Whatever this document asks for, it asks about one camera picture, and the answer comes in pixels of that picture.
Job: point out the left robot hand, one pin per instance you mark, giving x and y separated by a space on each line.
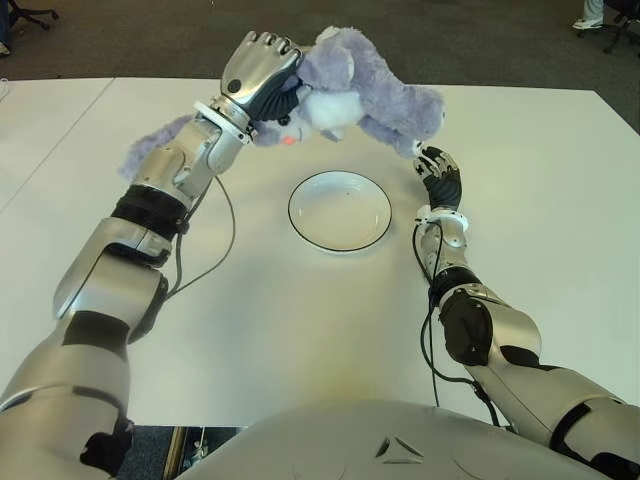
255 70

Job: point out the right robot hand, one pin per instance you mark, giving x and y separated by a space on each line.
445 187

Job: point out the purple plush bunny doll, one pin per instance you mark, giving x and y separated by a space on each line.
370 100

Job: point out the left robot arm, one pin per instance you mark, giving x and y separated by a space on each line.
125 260

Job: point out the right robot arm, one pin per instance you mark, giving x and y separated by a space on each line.
505 340

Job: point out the white plate black rim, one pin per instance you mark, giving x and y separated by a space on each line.
340 212

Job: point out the white sneaker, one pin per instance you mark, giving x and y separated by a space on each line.
587 24
4 48

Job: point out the black office chair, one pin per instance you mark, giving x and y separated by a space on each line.
622 30
35 15

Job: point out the light trouser leg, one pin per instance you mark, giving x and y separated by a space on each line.
594 9

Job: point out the blue jeans leg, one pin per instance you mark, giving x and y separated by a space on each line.
4 20

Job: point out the silver robot torso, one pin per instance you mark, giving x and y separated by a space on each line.
350 440

